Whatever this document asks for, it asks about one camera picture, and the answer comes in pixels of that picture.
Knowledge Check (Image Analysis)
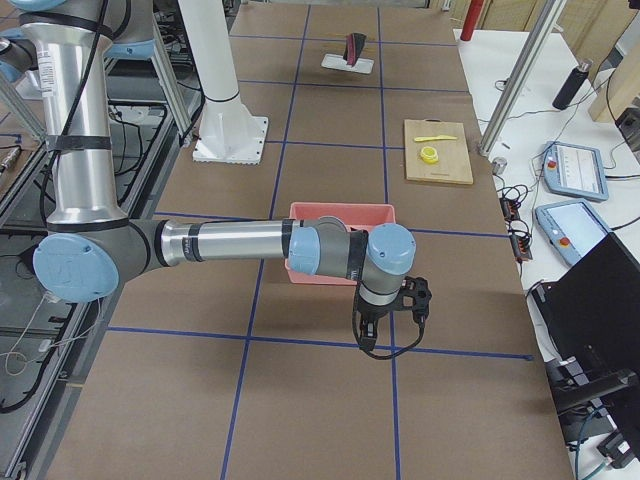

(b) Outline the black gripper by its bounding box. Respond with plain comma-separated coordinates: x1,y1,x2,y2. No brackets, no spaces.
352,276,432,350

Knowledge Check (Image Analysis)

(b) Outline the grey pink cleaning cloth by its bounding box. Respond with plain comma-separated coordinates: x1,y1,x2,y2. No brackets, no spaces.
343,32,367,67

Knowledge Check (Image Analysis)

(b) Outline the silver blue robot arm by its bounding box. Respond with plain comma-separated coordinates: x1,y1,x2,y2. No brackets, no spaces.
18,1,431,354
1,36,38,83

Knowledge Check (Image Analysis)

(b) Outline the black water bottle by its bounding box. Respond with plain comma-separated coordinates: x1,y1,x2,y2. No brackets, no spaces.
552,59,593,110

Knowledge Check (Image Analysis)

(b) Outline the pink plastic bin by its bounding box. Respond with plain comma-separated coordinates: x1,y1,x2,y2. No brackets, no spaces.
285,202,396,286

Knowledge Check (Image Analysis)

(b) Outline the black orange connector block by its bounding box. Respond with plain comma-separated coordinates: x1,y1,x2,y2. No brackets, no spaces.
499,197,533,263

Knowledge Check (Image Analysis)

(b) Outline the yellow lemon slice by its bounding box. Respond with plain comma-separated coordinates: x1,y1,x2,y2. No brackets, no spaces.
419,145,439,165

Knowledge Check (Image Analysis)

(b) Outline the bamboo cutting board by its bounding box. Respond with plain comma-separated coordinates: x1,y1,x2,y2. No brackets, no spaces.
404,119,473,185

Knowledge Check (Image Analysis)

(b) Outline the small silver metal weight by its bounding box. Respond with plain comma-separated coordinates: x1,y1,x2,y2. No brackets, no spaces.
491,157,508,176

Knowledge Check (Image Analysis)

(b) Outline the yellow plastic knife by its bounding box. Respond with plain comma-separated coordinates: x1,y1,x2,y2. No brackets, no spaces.
413,134,458,143

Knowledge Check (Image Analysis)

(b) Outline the lower teach pendant tablet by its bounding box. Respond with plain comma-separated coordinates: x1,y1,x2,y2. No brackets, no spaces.
534,199,612,266

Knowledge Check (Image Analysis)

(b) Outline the teach pendant tablet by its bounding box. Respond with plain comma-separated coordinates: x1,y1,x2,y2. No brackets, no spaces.
534,199,612,266
542,141,609,202

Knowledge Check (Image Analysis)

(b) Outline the black monitor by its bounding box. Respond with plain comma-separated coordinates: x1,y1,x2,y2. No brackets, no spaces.
530,232,640,426

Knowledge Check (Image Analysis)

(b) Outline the upper teach pendant tablet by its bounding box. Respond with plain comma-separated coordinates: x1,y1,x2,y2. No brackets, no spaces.
542,141,609,202

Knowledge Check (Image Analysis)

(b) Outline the white rectangular tray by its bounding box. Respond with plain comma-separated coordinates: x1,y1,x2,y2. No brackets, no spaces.
321,53,374,75

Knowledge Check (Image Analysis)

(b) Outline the red cylinder bottle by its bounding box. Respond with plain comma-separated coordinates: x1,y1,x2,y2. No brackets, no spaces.
460,0,484,41

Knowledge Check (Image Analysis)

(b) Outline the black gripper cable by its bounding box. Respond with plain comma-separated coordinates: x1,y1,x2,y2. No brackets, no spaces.
351,287,429,361

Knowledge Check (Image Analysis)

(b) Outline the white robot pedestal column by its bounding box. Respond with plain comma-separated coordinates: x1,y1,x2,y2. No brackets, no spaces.
179,0,269,165

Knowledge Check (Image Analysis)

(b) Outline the aluminium frame post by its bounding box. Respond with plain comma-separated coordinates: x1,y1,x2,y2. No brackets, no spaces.
478,0,567,157

